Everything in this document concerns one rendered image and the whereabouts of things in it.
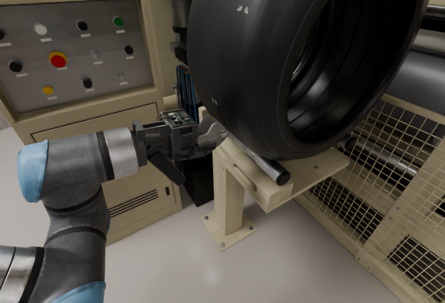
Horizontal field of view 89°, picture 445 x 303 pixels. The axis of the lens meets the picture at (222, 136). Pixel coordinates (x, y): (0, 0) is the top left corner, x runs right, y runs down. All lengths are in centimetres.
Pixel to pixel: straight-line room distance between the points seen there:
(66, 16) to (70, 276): 81
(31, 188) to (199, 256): 117
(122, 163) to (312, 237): 137
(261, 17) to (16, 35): 82
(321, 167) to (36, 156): 73
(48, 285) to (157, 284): 109
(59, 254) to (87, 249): 4
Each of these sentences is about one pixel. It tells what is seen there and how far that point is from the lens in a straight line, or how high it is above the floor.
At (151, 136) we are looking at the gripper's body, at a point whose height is 109.
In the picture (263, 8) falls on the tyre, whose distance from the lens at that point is 38.
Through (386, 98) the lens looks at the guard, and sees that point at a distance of 92.
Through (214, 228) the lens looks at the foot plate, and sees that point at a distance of 154.
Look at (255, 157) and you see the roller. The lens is 64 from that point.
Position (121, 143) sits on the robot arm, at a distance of 42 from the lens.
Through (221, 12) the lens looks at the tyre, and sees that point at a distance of 43.
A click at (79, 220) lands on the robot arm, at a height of 100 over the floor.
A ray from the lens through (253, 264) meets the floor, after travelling 146.
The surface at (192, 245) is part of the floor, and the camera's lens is 151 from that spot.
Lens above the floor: 133
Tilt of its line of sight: 37 degrees down
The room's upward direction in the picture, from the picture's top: straight up
